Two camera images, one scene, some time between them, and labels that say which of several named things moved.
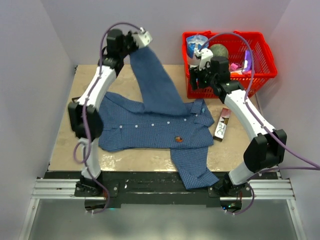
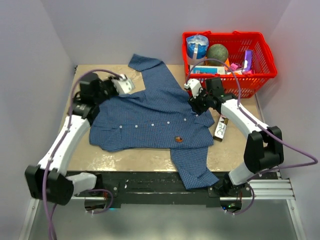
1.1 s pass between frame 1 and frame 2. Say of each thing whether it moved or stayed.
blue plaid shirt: moved
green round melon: stayed
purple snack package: stayed
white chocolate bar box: stayed
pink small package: stayed
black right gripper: moved
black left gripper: moved
